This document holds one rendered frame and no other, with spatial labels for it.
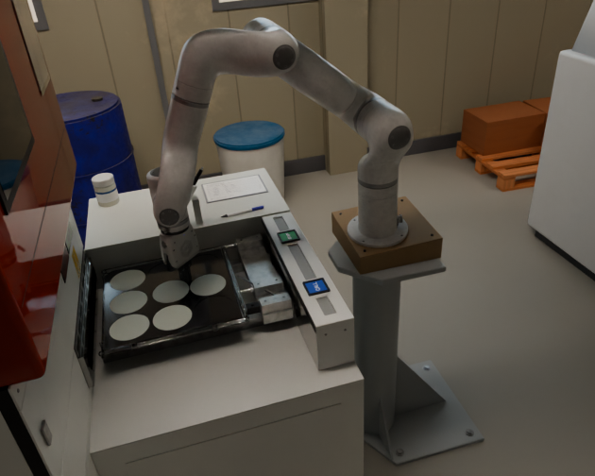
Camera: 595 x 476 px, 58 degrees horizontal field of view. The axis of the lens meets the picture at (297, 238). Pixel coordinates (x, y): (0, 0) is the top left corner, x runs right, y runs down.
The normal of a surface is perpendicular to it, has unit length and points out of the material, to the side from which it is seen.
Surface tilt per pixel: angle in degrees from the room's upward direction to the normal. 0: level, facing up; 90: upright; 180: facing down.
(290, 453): 90
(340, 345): 90
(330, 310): 0
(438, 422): 0
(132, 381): 0
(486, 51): 90
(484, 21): 90
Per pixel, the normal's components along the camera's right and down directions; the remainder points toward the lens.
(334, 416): 0.28, 0.49
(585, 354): -0.06, -0.85
